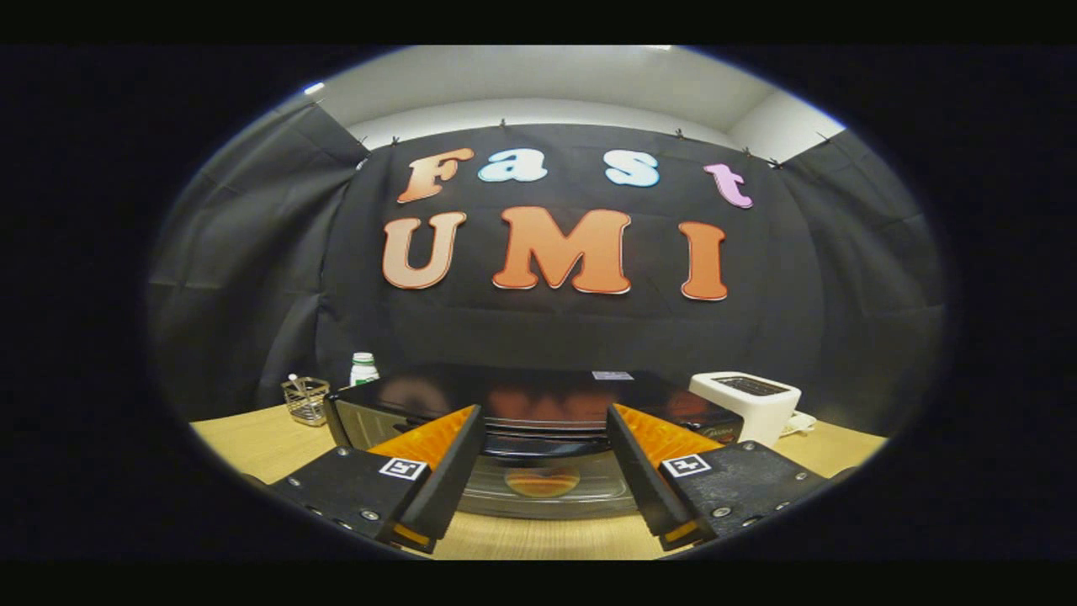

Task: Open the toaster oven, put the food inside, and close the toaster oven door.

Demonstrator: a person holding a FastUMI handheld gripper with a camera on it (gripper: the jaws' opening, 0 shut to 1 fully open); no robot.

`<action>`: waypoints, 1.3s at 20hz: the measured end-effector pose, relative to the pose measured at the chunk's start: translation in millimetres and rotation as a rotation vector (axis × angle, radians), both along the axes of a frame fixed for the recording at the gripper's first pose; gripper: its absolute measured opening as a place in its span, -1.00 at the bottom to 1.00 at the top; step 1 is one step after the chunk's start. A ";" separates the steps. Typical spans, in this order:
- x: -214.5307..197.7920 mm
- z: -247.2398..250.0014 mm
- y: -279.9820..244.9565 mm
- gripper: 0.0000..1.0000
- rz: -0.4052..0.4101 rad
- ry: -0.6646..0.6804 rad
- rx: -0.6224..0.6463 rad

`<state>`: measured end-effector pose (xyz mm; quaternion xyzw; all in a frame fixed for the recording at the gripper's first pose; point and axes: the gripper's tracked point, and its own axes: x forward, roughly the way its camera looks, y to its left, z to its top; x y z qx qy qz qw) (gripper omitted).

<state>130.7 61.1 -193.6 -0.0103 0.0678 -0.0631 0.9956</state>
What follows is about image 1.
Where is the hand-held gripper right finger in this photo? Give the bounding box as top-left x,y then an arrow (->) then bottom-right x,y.
606,404 -> 831,552

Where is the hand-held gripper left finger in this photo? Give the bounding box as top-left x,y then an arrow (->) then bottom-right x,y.
268,405 -> 486,555

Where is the brown bagel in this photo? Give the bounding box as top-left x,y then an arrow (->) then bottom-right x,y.
503,467 -> 582,499

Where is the black toaster oven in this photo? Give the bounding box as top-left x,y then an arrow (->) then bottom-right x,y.
324,364 -> 745,520

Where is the white bread toaster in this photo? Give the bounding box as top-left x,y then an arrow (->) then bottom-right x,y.
688,371 -> 802,448

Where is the wire mesh holder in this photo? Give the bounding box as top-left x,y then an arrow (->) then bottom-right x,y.
281,375 -> 331,428

